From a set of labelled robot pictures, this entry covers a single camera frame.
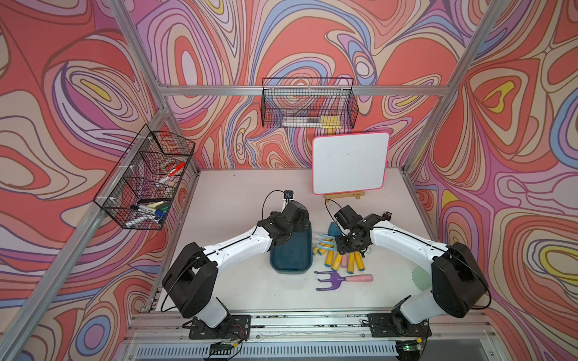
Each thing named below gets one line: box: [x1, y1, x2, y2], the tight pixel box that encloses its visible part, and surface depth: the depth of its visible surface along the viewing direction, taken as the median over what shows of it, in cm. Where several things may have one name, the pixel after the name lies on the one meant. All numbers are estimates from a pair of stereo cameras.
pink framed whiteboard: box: [312, 132, 390, 195], surface depth 100 cm
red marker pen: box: [158, 161, 186, 186], surface depth 79 cm
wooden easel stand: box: [324, 191, 366, 200], surface depth 106 cm
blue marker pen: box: [130, 204, 167, 217], surface depth 71 cm
